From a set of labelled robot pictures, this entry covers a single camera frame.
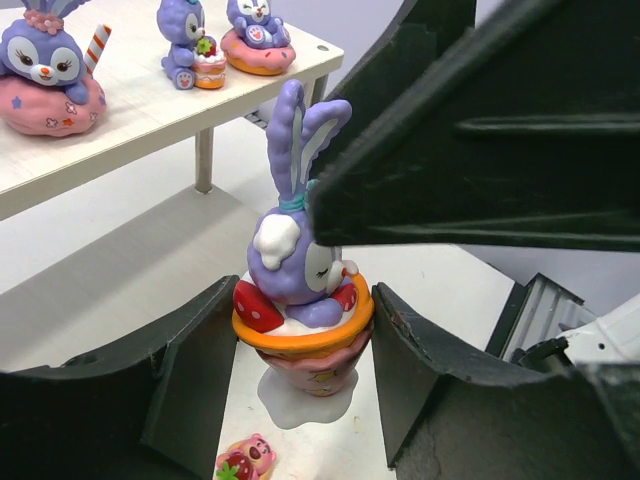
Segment purple bunny red base toy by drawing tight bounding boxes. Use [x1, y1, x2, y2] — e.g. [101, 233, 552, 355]
[232, 80, 374, 429]

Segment pink bear strawberry donut toy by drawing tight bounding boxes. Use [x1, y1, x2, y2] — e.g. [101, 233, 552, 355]
[214, 433, 277, 480]

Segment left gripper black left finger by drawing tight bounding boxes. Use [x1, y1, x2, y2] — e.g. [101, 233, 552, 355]
[1, 276, 237, 479]

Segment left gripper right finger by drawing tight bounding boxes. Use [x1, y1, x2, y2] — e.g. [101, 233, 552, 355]
[372, 284, 639, 479]

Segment white wooden two-tier shelf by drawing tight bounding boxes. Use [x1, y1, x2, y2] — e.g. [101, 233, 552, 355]
[1, 1, 344, 290]

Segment small purple bunny with strawberry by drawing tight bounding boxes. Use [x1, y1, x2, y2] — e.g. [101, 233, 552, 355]
[156, 0, 226, 90]

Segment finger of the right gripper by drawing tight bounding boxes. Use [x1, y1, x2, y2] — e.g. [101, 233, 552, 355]
[324, 0, 475, 165]
[309, 1, 639, 252]

